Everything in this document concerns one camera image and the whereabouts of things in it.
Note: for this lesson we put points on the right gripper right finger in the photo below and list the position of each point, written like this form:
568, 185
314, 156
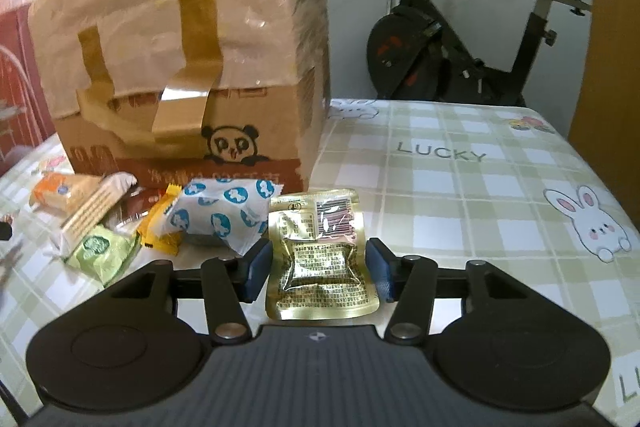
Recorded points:
411, 283

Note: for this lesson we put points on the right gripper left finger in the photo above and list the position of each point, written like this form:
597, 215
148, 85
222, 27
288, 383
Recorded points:
228, 284

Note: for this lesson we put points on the white blue unicorn packet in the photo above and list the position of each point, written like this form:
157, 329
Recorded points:
235, 211

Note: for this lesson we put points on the gold foil snack packet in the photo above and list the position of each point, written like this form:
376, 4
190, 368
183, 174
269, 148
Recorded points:
319, 270

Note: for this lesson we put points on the light green snack packet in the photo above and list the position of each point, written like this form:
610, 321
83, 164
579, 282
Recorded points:
103, 254

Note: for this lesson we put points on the yellow snack packet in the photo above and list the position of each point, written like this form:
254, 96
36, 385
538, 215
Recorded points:
151, 229

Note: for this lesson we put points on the white wafer packet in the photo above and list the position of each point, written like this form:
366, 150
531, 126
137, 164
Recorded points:
91, 211

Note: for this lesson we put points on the orange cracker packet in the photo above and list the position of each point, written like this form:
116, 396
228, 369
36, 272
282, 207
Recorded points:
65, 192

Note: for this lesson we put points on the black exercise bike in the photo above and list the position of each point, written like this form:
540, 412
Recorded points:
501, 52

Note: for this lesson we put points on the brown cardboard box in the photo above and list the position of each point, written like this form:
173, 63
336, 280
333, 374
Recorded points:
172, 90

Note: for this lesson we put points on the wooden door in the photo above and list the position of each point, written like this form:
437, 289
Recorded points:
605, 127

